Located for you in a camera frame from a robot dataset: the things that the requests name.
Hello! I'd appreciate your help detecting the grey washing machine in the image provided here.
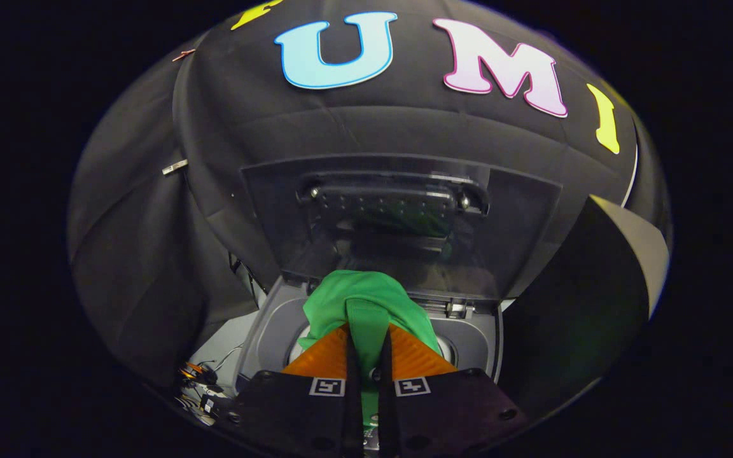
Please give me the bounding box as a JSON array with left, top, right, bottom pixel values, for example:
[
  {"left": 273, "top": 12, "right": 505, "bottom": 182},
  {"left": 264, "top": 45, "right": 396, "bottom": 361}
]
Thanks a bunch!
[{"left": 236, "top": 274, "right": 504, "bottom": 458}]

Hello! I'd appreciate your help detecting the white cord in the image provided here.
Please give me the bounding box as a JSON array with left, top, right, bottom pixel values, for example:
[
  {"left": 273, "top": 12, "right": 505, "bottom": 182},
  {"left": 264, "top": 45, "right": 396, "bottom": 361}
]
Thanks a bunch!
[{"left": 620, "top": 143, "right": 639, "bottom": 208}]

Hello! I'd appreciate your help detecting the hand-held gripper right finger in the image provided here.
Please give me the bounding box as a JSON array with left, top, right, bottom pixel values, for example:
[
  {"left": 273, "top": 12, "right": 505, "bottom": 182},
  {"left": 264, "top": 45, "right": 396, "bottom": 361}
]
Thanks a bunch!
[{"left": 376, "top": 323, "right": 529, "bottom": 458}]

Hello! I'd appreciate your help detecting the grey cabinet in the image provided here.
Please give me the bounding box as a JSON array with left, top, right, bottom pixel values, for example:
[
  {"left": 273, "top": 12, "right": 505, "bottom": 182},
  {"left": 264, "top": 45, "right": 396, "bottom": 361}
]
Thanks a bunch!
[{"left": 500, "top": 194, "right": 669, "bottom": 417}]

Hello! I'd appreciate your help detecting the green shirt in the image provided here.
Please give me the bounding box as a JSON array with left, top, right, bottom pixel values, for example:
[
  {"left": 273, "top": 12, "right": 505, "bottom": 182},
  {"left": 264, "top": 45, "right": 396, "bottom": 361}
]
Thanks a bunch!
[{"left": 298, "top": 270, "right": 442, "bottom": 440}]

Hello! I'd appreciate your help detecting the black backdrop cloth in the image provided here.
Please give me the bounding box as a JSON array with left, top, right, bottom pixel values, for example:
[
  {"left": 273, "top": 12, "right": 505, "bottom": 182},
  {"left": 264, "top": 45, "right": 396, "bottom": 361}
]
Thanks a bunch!
[{"left": 67, "top": 0, "right": 673, "bottom": 390}]

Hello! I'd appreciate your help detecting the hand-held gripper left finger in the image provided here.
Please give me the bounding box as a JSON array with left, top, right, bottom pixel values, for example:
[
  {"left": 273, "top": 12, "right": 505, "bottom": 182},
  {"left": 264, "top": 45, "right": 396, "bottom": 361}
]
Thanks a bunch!
[{"left": 230, "top": 324, "right": 364, "bottom": 458}]

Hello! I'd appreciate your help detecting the bundle of wires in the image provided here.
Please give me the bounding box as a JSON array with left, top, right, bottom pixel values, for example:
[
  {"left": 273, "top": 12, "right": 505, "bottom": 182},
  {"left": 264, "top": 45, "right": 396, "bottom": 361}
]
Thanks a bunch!
[{"left": 176, "top": 343, "right": 246, "bottom": 427}]

